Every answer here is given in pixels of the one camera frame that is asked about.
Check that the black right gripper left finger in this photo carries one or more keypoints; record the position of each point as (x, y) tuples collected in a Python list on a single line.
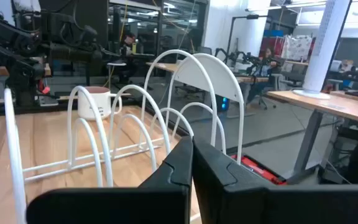
[(120, 205)]

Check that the black background robot arm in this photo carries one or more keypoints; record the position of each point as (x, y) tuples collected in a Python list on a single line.
[(235, 57)]

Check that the wooden desk grey legs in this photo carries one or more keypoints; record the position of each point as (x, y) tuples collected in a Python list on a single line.
[(337, 107)]

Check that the red black power station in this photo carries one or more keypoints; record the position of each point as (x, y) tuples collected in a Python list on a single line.
[(256, 169)]

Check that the black lamp stand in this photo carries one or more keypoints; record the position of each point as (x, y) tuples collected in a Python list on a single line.
[(252, 16)]

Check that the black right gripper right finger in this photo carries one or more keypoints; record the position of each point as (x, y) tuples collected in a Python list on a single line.
[(259, 205)]

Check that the floral cloth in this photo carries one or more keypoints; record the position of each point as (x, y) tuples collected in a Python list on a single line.
[(297, 46)]

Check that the white round side table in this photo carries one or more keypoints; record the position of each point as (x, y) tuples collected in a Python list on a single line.
[(116, 64)]

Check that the long wooden desk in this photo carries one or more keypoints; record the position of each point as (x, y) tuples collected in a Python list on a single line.
[(163, 66)]

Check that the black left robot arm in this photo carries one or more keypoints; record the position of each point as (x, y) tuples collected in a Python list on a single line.
[(20, 77)]

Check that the grey office chair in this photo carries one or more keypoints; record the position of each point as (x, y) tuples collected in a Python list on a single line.
[(277, 81)]

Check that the white perforated column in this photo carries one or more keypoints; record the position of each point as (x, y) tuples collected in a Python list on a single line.
[(325, 46)]

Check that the computer with blue light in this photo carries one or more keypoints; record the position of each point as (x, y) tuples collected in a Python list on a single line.
[(224, 103)]

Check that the person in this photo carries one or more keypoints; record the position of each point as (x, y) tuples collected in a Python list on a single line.
[(128, 42), (261, 71)]

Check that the white mug pink inside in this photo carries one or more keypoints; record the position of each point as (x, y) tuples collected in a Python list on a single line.
[(93, 105)]

